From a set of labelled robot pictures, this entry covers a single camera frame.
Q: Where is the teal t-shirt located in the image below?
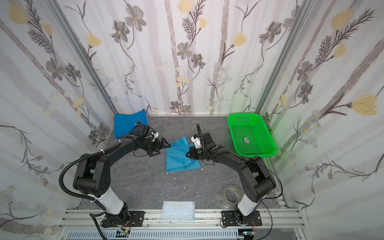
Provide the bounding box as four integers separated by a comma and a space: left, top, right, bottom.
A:
166, 137, 202, 173

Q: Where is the green plastic basket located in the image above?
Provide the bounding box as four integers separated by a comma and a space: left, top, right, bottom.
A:
227, 113, 277, 158

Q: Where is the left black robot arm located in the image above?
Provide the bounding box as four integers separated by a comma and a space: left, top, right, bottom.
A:
73, 135, 171, 228

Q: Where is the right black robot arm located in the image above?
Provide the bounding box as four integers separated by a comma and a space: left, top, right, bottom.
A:
186, 145, 277, 224

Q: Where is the folded blue t-shirt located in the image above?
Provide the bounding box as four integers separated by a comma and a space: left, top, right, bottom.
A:
114, 110, 148, 138

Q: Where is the clear tape roll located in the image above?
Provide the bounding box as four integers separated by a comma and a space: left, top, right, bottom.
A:
221, 185, 243, 209

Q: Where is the clear plastic bag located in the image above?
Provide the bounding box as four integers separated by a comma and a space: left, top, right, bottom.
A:
161, 201, 195, 223

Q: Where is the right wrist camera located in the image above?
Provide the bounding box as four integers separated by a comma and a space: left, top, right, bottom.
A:
191, 124, 215, 150

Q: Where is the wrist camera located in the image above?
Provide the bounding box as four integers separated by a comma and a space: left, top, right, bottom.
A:
129, 120, 159, 142
191, 124, 215, 150

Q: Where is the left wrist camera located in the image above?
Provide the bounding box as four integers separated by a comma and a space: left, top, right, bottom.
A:
129, 120, 159, 142

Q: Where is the white slotted cable duct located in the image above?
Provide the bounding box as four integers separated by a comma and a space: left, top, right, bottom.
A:
65, 229, 245, 240

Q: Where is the black corrugated cable hose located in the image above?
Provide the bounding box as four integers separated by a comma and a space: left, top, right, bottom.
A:
58, 148, 112, 240

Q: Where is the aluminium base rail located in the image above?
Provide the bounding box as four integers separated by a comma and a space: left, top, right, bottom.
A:
58, 208, 305, 232

